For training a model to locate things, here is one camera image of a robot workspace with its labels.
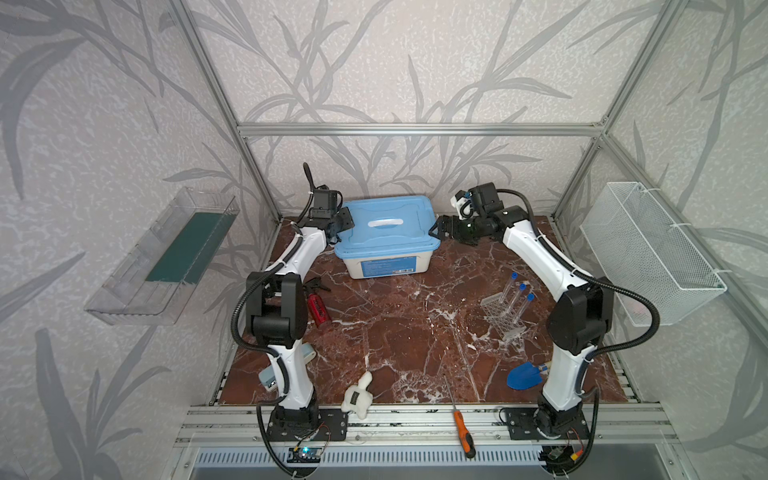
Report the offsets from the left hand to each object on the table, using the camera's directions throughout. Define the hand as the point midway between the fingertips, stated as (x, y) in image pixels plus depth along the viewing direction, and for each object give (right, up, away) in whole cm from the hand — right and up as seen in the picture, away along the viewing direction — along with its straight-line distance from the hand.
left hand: (349, 207), depth 96 cm
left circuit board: (-6, -63, -25) cm, 68 cm away
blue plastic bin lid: (+13, -6, -2) cm, 14 cm away
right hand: (+29, -7, -9) cm, 31 cm away
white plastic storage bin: (+12, -19, 0) cm, 23 cm away
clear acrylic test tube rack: (+49, -35, -3) cm, 60 cm away
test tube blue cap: (+53, -30, -11) cm, 62 cm away
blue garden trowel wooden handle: (+51, -49, -15) cm, 72 cm away
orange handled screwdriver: (+33, -59, -27) cm, 72 cm away
